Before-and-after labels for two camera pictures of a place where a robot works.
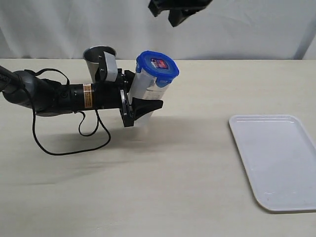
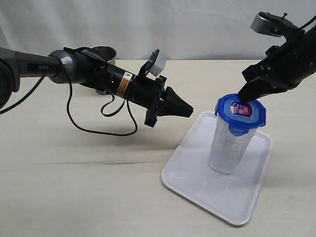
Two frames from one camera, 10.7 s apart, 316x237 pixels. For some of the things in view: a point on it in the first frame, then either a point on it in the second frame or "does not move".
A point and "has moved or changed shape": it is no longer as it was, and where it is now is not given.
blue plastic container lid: x=165 y=68 -> x=239 y=116
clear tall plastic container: x=143 y=86 has moved or changed shape
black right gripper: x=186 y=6 -> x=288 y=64
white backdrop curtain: x=224 y=30 does not move
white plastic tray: x=278 y=156 -> x=231 y=196
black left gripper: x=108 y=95 -> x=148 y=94
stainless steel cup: x=93 y=55 does not move
